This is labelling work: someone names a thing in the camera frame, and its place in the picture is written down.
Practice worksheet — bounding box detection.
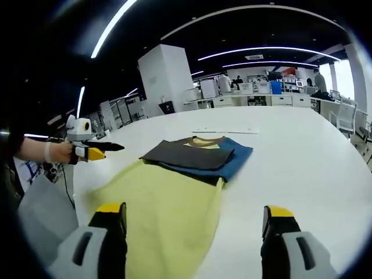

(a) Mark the short ceiling light strip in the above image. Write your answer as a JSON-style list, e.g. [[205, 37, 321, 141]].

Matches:
[[77, 86, 85, 117]]

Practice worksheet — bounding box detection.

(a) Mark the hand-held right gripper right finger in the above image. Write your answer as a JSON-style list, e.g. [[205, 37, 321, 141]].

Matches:
[[260, 205, 339, 279]]

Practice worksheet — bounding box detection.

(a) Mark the yellow grey blue garment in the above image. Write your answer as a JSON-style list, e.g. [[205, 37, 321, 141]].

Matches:
[[87, 135, 253, 279]]

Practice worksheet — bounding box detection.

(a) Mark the dark clothes pile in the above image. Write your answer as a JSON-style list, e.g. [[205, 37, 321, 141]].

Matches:
[[310, 90, 335, 102]]

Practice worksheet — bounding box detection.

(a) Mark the white office chair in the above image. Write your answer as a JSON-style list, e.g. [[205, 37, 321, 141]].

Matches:
[[350, 109, 372, 166], [330, 97, 358, 135]]

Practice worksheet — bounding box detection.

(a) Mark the thin black cable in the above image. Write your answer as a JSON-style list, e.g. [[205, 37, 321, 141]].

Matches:
[[59, 162, 77, 212]]

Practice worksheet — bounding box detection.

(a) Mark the row of white cabinets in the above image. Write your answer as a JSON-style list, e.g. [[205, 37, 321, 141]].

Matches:
[[212, 93, 313, 109]]

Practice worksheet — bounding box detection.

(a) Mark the long ceiling light strip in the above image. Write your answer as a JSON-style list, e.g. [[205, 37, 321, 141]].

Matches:
[[197, 45, 341, 62], [90, 0, 139, 59], [222, 59, 319, 68]]

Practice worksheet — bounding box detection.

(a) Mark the small black panel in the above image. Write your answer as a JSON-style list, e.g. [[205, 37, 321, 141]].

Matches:
[[158, 101, 176, 115]]

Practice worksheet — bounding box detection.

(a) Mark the white template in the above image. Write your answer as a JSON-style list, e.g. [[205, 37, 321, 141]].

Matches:
[[191, 125, 259, 135]]

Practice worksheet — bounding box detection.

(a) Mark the person's left hand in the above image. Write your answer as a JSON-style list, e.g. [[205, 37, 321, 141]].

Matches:
[[43, 141, 74, 164]]

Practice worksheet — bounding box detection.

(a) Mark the white shelving rack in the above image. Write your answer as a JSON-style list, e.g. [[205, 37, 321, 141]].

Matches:
[[98, 95, 148, 130]]

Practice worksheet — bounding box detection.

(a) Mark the tall white cabinet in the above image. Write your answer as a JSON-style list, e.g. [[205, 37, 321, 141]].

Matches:
[[200, 80, 219, 99]]

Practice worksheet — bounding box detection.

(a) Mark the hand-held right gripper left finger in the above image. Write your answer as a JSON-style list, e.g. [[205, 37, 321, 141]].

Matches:
[[48, 202, 128, 279]]

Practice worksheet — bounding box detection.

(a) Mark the white square pillar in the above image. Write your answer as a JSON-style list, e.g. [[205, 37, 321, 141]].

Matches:
[[137, 43, 201, 114], [344, 43, 369, 101]]

